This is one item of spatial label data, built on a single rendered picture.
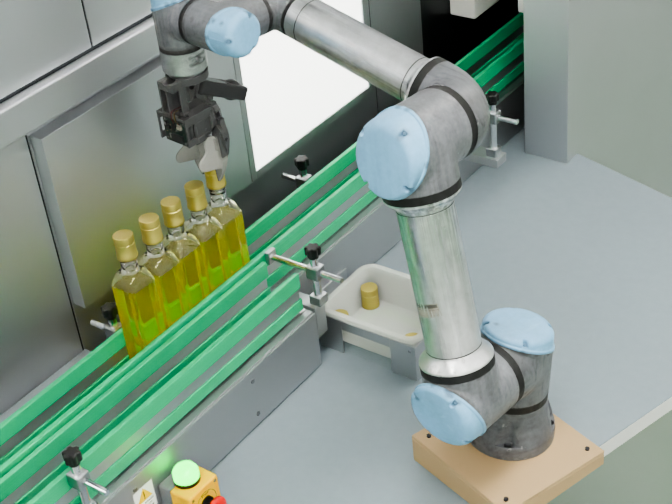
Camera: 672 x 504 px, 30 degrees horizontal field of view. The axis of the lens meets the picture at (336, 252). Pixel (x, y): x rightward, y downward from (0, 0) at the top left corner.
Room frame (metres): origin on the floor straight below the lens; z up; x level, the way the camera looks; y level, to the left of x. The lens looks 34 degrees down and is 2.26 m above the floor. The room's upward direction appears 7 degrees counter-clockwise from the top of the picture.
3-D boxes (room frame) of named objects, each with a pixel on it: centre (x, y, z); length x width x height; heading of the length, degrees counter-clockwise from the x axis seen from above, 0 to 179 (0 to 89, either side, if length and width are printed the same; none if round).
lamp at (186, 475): (1.49, 0.28, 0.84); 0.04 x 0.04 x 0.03
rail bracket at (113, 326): (1.75, 0.41, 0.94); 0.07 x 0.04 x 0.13; 51
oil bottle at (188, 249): (1.81, 0.27, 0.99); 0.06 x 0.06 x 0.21; 51
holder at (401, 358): (1.91, -0.07, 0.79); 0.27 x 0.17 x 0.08; 51
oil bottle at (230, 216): (1.90, 0.20, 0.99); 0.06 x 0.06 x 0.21; 50
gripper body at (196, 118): (1.88, 0.22, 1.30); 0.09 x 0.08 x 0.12; 135
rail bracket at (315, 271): (1.86, 0.06, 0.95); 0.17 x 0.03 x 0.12; 51
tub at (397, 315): (1.89, -0.09, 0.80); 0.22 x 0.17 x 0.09; 51
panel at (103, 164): (2.14, 0.17, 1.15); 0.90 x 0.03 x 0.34; 141
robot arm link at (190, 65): (1.88, 0.21, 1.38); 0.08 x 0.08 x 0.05
